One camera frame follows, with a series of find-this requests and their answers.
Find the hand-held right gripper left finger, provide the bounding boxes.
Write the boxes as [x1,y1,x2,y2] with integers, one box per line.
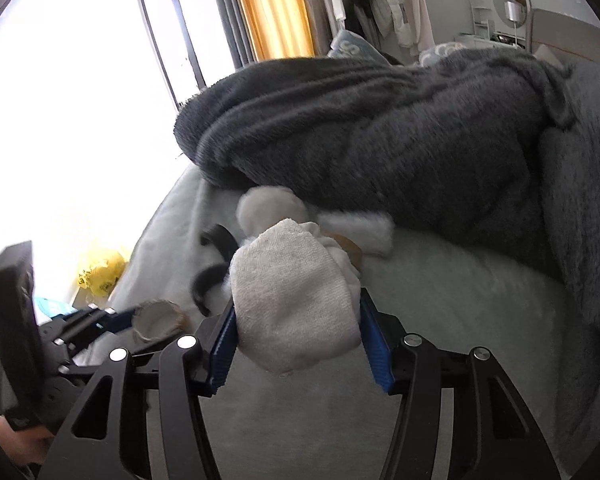
[35,297,241,480]

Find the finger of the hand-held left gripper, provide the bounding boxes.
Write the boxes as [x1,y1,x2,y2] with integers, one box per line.
[40,305,137,344]
[55,332,154,382]

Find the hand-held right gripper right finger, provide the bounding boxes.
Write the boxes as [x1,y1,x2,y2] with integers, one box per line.
[359,287,563,480]

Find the beige paper cup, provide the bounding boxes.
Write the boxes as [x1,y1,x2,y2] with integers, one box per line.
[131,300,188,344]

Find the person's left hand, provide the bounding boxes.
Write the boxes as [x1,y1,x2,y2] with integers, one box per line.
[0,407,51,468]

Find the yellow plastic bag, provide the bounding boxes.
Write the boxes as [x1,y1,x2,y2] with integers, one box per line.
[76,245,129,297]

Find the blue packet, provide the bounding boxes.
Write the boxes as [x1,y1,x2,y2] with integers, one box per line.
[34,296,77,324]

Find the bed with light blue sheet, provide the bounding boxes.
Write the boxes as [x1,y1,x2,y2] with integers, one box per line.
[105,50,600,480]

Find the brown plush piece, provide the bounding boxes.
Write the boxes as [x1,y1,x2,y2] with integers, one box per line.
[337,235,366,267]

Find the black headband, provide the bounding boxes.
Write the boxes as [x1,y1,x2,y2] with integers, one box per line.
[187,225,241,318]

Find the white fluffy plush piece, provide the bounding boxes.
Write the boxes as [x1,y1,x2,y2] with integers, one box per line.
[316,210,396,257]

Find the white fluffy plush ball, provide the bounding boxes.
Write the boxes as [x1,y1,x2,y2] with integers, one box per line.
[236,185,308,243]

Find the dark grey fleece blanket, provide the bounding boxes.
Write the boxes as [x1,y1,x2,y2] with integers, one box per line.
[174,52,581,281]

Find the light grey fleece blanket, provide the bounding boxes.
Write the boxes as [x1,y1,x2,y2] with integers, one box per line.
[532,57,600,441]

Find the light blue patterned blanket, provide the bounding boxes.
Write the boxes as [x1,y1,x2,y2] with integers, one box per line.
[327,29,387,64]

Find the white dresser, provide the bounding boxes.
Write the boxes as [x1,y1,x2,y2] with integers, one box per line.
[455,30,531,52]

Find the grey curtain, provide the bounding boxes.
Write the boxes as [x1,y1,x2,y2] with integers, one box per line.
[205,0,261,69]

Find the pale pink hanging garment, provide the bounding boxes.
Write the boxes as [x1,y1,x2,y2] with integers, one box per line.
[395,0,437,52]

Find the white shelf rack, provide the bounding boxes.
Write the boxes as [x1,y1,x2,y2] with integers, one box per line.
[470,0,496,41]

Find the yellow curtain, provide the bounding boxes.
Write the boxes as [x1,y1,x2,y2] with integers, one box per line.
[227,0,316,61]

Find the white hanging shirt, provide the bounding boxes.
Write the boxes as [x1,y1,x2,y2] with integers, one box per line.
[314,0,350,37]

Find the white table lamp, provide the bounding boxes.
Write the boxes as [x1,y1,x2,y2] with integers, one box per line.
[504,0,526,42]

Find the beige headboard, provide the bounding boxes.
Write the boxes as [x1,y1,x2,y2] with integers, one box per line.
[530,7,600,69]

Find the sliding glass door frame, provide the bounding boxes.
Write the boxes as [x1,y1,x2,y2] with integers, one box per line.
[130,0,207,107]

